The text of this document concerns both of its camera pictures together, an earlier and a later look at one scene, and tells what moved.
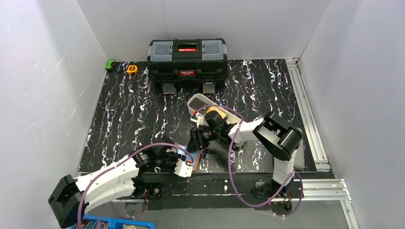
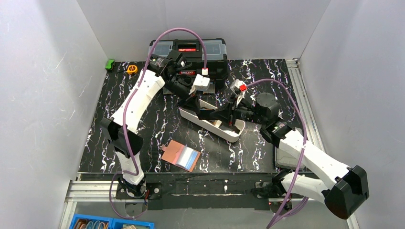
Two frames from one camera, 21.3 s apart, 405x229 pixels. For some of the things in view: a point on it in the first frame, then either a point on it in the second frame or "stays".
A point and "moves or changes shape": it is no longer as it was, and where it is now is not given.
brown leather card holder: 192,157 stays
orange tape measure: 132,69 stays
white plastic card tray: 199,103 moves or changes shape
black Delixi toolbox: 187,63 stays
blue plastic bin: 91,222 stays
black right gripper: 196,139 → 234,110
